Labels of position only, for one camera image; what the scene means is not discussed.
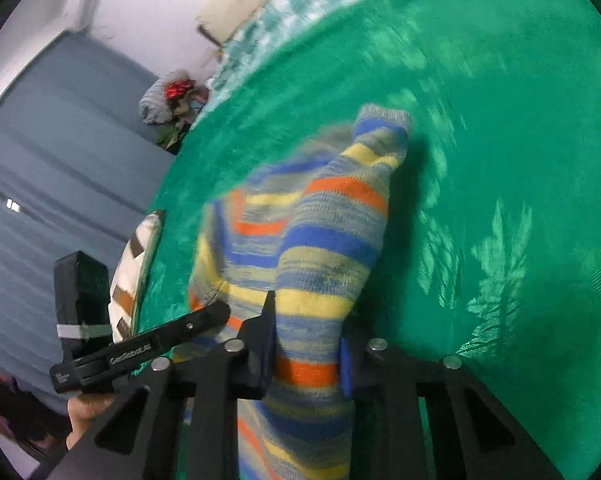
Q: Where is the pile of clothes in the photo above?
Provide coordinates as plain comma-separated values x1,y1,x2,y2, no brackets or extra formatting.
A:
139,68,212,155

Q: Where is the green checked bedsheet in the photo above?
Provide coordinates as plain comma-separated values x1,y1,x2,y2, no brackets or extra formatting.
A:
205,0,446,106

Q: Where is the striped knit sweater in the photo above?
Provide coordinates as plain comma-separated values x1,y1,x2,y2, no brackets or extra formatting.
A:
173,104,413,480

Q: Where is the dark cloth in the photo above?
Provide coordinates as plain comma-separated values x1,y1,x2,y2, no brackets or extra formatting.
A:
0,372,72,466

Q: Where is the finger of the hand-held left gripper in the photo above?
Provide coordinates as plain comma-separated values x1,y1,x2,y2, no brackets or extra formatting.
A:
176,300,231,347

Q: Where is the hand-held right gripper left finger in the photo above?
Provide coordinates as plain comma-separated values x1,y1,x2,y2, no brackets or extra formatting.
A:
45,290,277,480

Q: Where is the blue-grey curtain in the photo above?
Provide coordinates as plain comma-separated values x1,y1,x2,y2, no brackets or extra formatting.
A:
0,30,178,401

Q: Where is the green blanket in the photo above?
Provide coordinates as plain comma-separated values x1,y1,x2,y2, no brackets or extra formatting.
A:
130,0,601,480

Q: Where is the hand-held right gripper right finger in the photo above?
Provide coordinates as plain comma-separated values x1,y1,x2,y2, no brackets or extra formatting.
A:
339,336,567,480

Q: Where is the person's left hand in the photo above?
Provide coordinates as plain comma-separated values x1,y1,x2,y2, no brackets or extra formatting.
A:
66,394,117,452

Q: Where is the white brown patterned pillow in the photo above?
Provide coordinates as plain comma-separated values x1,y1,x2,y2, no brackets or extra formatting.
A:
109,210,165,343

